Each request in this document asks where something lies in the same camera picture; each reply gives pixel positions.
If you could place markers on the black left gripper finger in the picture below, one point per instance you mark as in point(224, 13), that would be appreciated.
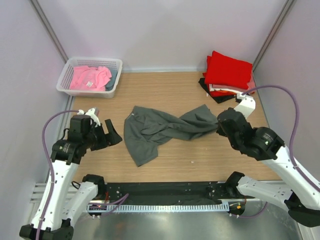
point(112, 137)
point(108, 124)

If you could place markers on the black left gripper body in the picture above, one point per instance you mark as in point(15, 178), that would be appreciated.
point(102, 138)

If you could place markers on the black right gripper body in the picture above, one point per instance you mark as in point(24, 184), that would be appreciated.
point(225, 122)

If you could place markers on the dark grey t shirt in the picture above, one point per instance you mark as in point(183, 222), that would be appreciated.
point(145, 129)

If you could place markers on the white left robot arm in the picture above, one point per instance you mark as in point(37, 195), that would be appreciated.
point(56, 216)

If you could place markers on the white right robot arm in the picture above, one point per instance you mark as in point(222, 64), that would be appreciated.
point(300, 198)

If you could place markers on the black folded t shirt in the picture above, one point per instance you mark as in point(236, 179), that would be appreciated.
point(218, 100)

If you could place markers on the pink white folded t shirt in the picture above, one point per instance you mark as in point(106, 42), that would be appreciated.
point(232, 89)

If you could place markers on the blue grey t shirt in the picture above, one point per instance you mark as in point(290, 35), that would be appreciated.
point(110, 85)

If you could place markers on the white plastic laundry basket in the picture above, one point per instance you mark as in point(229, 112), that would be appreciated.
point(66, 75)

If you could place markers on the orange red folded t shirt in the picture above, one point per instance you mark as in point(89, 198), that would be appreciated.
point(221, 93)

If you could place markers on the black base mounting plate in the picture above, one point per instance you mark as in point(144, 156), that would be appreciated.
point(170, 193)

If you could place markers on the aluminium frame rail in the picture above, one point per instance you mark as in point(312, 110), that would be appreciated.
point(39, 189)

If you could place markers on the white slotted cable duct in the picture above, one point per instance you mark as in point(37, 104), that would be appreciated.
point(123, 209)

